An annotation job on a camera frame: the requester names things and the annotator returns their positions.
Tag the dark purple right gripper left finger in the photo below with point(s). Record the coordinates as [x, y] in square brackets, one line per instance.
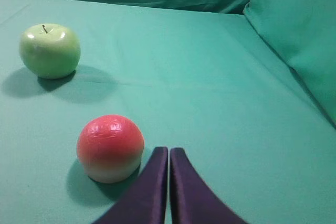
[145, 201]

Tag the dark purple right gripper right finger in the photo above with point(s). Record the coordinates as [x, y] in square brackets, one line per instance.
[191, 200]

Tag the red and cream round bread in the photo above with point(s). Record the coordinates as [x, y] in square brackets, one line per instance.
[109, 148]

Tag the green apple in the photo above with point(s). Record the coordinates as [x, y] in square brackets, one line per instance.
[49, 50]

